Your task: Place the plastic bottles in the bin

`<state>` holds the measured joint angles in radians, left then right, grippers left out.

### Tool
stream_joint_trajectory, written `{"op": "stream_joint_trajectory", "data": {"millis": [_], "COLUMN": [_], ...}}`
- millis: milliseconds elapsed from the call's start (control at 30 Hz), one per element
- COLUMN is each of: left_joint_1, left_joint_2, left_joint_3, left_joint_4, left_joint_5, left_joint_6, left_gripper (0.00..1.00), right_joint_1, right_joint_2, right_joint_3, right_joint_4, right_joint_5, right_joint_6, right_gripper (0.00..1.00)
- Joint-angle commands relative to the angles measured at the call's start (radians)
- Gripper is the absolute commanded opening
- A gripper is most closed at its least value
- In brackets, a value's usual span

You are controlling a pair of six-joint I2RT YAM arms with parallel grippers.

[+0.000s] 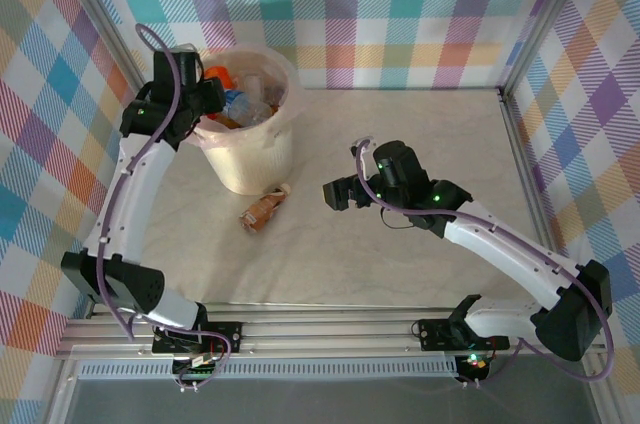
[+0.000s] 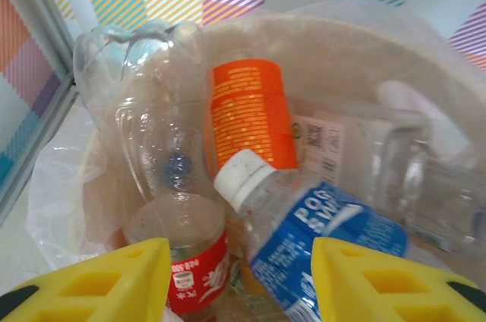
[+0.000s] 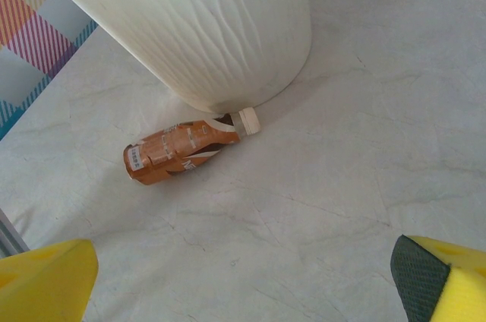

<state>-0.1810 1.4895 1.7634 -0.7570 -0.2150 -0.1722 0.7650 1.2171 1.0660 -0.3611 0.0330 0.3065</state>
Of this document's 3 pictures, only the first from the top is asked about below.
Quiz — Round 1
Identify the large bottle yellow-blue-orange label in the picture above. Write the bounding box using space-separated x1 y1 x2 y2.
212 111 251 130

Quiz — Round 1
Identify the translucent plastic bin liner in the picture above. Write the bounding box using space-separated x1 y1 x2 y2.
188 46 304 150

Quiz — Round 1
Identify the beige plastic waste bin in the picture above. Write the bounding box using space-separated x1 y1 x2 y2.
191 46 301 196

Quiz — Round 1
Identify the crushed bottle brown label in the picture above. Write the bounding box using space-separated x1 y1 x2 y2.
238 183 293 234

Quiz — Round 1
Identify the colourful plaid cloth backdrop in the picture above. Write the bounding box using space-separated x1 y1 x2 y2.
0 0 151 424
507 0 640 360
74 0 584 91

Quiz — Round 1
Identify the aluminium extrusion base beam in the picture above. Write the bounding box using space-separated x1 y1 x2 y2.
54 306 606 360

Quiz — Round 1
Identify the grey metal base panel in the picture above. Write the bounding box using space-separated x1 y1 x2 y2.
44 376 621 424

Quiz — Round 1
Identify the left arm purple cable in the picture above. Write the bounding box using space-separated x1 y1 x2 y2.
97 22 235 393

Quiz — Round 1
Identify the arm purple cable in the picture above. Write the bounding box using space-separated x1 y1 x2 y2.
97 22 235 393
352 136 616 388

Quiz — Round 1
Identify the aluminium frame post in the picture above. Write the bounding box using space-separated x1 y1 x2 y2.
47 0 164 113
497 0 601 100

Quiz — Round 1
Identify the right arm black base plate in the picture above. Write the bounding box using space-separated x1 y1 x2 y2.
416 317 512 351

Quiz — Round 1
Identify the slotted grey cable duct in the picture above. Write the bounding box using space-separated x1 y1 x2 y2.
74 361 464 381

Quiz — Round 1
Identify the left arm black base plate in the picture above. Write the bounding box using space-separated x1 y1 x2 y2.
151 321 245 354

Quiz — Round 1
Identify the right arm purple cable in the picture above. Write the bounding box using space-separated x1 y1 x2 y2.
352 136 616 388

